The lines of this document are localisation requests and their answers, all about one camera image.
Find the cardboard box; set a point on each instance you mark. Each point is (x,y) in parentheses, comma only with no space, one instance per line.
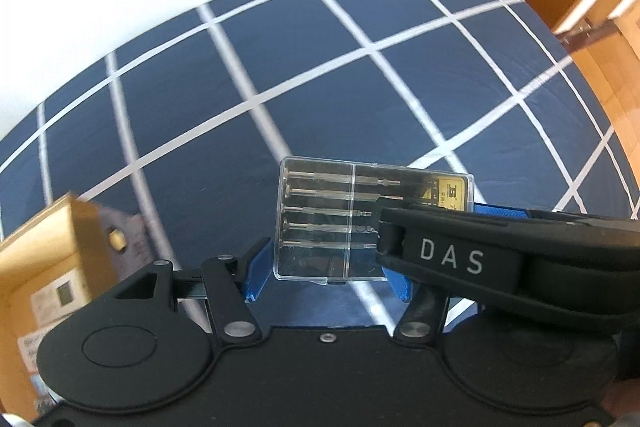
(85,227)

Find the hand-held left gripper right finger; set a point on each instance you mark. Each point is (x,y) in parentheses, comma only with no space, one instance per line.
(400,287)

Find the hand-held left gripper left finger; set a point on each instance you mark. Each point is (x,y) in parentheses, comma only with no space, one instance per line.
(257,272)

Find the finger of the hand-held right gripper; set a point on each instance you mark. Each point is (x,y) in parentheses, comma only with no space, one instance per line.
(500,211)
(390,222)

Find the white remote control with screen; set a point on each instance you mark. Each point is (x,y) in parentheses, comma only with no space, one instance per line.
(50,307)

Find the blue checked bedsheet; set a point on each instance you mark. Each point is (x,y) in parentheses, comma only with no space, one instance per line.
(350,107)

